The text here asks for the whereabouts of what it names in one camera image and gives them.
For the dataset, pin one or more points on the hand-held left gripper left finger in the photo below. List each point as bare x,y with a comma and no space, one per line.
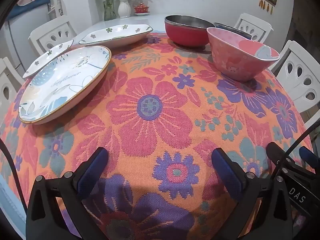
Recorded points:
93,170

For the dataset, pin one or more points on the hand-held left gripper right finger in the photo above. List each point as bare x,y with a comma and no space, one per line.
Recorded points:
228,172

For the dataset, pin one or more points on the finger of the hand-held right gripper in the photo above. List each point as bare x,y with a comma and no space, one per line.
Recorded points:
308,156
273,152

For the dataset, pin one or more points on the round blue floral plate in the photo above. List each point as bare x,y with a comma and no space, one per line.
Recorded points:
62,85

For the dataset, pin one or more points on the pink cartoon print bowl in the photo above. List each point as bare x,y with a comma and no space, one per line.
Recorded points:
237,57

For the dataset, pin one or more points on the small square green-flower plate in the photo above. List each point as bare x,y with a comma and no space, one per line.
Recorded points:
47,57

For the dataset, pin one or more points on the large square green-flower plate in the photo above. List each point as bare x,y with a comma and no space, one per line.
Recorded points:
117,35

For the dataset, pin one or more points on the orange floral tablecloth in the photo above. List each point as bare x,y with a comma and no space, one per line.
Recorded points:
155,120

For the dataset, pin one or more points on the white chair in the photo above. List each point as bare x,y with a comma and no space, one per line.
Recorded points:
8,90
300,77
252,27
53,33

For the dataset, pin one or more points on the blue steel-lined bowl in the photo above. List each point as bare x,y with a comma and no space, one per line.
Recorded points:
232,28

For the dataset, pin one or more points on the red steel-lined bowl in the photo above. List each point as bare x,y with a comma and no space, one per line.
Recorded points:
187,33

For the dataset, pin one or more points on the hanging yellow ornaments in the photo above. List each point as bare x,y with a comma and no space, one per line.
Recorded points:
266,6

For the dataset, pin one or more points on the white refrigerator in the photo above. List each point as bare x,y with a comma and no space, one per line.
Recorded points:
25,35

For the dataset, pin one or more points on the glass vase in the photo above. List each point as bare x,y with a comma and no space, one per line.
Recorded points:
109,10

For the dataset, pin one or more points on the white ribbed vase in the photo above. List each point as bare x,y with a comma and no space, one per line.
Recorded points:
124,9

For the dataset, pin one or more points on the white wooden rack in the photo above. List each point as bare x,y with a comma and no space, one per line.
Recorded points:
59,5

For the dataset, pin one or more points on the red lidded cup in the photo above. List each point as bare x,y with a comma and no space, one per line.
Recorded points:
141,8

